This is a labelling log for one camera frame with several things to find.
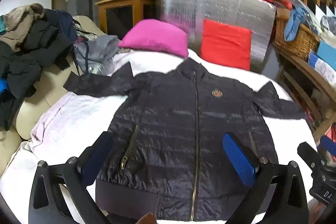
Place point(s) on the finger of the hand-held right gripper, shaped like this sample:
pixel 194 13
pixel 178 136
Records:
pixel 329 145
pixel 312 158

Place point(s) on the wicker basket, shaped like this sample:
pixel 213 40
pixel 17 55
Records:
pixel 302 43

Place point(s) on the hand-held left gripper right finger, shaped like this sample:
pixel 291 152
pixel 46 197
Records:
pixel 237 158

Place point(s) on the red storage item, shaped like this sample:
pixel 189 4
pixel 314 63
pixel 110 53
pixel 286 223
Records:
pixel 331 134

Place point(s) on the red pillow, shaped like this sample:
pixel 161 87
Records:
pixel 225 43

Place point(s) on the wooden glass-door cabinet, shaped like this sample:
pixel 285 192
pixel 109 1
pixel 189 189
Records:
pixel 141 11

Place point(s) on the black quilted jacket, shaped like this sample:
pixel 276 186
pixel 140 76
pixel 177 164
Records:
pixel 168 121

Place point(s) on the grey garment in plastic bag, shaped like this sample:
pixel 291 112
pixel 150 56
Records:
pixel 99 48

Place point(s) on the teal garment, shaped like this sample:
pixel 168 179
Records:
pixel 1 26

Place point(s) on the brown fleece garment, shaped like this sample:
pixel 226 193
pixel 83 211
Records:
pixel 21 22

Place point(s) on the silver foil mat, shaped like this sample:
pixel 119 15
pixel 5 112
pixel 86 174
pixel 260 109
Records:
pixel 210 3

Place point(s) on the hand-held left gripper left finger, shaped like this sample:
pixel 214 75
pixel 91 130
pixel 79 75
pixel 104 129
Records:
pixel 98 158

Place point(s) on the clear plastic bag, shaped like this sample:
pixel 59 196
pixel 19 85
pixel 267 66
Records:
pixel 312 11

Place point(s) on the blue white patterned package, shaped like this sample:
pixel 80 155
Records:
pixel 321 66

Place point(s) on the pile of black clothes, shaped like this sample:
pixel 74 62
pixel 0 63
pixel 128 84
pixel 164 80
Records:
pixel 29 61

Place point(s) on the wooden bench shelf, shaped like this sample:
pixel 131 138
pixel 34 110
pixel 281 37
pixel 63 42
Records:
pixel 312 77

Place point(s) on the grey background cabinet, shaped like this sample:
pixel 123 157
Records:
pixel 80 3

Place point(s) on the teal cardboard box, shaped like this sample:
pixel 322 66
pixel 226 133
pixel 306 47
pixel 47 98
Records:
pixel 328 53

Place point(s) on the light blue cloth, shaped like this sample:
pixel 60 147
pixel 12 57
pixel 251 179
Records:
pixel 294 24

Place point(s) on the pink pillow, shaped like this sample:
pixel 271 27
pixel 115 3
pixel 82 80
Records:
pixel 155 36

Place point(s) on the beige sofa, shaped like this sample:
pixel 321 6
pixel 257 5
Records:
pixel 34 106

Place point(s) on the white pink floral blanket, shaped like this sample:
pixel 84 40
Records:
pixel 78 119

